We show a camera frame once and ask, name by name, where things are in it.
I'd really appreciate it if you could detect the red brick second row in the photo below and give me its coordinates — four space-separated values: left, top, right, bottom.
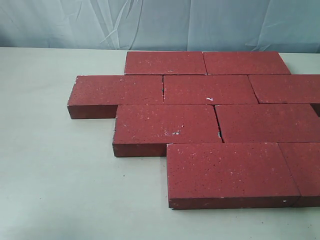
248 74 320 115
163 75 258 105

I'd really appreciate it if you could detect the red brick back row left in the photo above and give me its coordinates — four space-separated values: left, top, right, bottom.
124 51 207 75

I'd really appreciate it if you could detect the red brick third row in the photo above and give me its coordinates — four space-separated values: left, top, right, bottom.
215 104 320 143

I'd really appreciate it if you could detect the white backdrop cloth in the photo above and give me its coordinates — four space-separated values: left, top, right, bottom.
0 0 320 53

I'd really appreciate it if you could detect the red brick chipped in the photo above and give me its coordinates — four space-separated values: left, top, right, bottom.
112 104 222 158

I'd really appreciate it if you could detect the red brick back row right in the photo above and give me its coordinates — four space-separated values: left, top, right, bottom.
203 51 291 75

